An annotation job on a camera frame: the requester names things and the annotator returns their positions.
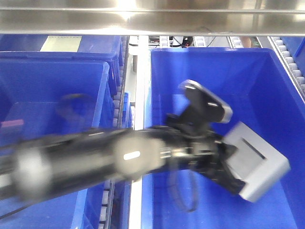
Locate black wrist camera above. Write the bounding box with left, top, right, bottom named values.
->
left=179, top=79, right=233, bottom=129

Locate gray square hollow base block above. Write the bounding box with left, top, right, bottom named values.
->
left=224, top=122, right=290, bottom=202

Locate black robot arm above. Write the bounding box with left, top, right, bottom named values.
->
left=0, top=114, right=245, bottom=203

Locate blue bin left of target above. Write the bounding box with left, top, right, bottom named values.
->
left=0, top=52, right=114, bottom=229

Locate steel rack with blue bins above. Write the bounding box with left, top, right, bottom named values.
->
left=0, top=0, right=305, bottom=229

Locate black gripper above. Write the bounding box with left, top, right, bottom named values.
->
left=166, top=113, right=245, bottom=195

